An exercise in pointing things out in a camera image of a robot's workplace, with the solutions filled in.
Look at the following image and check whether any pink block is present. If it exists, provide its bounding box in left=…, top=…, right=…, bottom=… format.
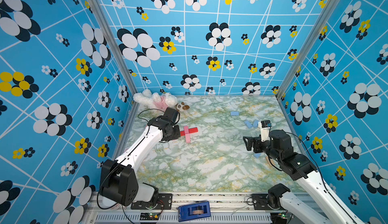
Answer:
left=183, top=126, right=190, bottom=135
left=185, top=134, right=191, bottom=143

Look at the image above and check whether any aluminium front rail frame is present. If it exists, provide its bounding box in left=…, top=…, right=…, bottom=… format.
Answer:
left=80, top=192, right=334, bottom=224

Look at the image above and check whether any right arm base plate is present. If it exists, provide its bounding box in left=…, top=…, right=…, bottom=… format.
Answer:
left=251, top=194, right=285, bottom=211

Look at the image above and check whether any left circuit board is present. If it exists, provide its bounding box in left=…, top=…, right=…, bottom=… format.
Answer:
left=139, top=212, right=160, bottom=221

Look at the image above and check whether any circuit board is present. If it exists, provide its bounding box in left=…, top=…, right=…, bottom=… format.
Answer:
left=139, top=212, right=160, bottom=221
left=271, top=213, right=288, bottom=222

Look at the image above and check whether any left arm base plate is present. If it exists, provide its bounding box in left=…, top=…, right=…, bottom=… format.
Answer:
left=130, top=193, right=173, bottom=210

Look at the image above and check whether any small brown white plush dog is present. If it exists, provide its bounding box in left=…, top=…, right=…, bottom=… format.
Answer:
left=176, top=102, right=190, bottom=112

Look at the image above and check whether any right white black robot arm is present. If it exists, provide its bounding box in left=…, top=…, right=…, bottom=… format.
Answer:
left=243, top=128, right=362, bottom=224

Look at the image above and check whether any blue box device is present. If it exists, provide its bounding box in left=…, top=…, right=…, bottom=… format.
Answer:
left=178, top=201, right=211, bottom=222

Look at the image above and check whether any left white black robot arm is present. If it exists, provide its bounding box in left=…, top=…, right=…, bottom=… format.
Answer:
left=97, top=107, right=180, bottom=207

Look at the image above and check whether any white pink plush toy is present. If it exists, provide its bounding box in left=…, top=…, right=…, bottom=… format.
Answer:
left=133, top=89, right=178, bottom=111

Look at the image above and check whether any right circuit board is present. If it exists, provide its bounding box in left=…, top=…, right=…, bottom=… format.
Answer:
left=271, top=213, right=288, bottom=222

